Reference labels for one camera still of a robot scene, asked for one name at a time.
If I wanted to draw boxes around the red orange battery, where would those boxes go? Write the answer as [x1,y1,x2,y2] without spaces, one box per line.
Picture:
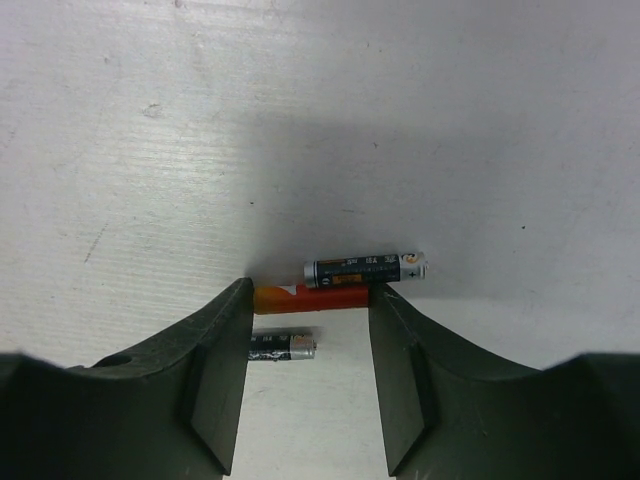
[253,285,369,315]

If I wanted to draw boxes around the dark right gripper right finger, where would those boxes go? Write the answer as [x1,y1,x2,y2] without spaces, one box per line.
[368,285,639,479]

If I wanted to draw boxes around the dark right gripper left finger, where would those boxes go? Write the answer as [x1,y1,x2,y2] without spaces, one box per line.
[1,278,253,479]

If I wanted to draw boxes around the black battery lower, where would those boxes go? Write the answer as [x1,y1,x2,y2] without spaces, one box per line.
[248,331,317,362]

